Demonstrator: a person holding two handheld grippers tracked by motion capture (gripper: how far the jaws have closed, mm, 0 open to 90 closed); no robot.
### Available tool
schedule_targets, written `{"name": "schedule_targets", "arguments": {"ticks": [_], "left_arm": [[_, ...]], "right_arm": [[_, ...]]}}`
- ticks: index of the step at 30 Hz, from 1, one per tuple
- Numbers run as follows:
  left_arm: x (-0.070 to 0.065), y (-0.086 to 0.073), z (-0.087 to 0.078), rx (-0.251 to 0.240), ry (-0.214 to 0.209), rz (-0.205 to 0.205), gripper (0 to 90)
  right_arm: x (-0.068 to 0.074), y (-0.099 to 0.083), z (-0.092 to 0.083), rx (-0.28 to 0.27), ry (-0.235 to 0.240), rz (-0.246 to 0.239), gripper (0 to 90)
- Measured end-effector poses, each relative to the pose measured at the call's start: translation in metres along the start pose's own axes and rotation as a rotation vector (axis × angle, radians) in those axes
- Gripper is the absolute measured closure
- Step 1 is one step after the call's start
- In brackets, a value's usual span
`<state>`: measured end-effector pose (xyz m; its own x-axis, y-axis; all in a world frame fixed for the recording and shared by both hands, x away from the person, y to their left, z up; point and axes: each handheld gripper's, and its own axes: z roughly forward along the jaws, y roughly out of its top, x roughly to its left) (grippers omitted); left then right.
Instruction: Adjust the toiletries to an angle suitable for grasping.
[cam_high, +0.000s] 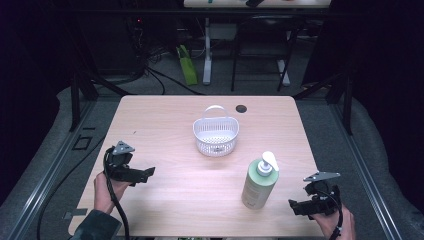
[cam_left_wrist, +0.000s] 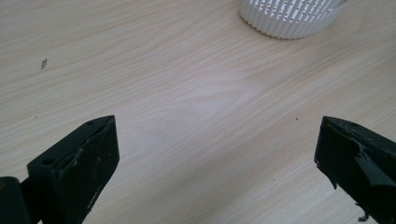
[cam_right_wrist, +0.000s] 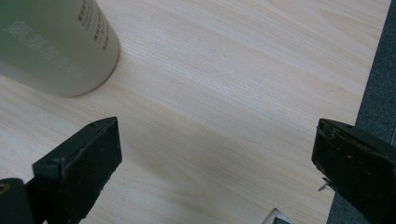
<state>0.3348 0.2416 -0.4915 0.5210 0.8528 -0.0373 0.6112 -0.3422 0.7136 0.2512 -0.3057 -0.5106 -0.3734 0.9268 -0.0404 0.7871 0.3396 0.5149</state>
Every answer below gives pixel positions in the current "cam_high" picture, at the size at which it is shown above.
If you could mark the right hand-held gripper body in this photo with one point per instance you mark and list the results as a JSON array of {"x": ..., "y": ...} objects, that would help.
[{"x": 321, "y": 195}]

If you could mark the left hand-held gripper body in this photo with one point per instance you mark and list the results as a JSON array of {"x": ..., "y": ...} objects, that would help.
[{"x": 121, "y": 163}]

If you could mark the green pump bottle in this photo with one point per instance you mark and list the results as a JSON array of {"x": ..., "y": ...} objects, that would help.
[{"x": 260, "y": 181}]

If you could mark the white plastic basket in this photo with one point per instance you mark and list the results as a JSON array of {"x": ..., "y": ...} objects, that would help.
[{"x": 216, "y": 133}]

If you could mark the person's right hand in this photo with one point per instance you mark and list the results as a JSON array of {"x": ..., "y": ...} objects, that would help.
[{"x": 335, "y": 224}]

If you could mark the person's left hand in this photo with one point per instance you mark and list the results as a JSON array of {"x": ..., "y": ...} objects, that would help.
[{"x": 106, "y": 193}]

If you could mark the black metal stand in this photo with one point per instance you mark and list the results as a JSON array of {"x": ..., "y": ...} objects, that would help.
[
  {"x": 333, "y": 93},
  {"x": 83, "y": 90}
]

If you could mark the round table grommet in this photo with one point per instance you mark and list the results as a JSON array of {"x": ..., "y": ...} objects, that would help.
[{"x": 241, "y": 108}]

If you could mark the green paper bag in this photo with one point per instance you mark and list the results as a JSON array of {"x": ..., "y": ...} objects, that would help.
[{"x": 187, "y": 65}]

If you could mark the black chair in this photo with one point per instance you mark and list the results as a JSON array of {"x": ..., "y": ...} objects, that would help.
[{"x": 263, "y": 50}]

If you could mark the white desk with legs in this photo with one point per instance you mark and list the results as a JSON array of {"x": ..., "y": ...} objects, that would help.
[{"x": 253, "y": 20}]

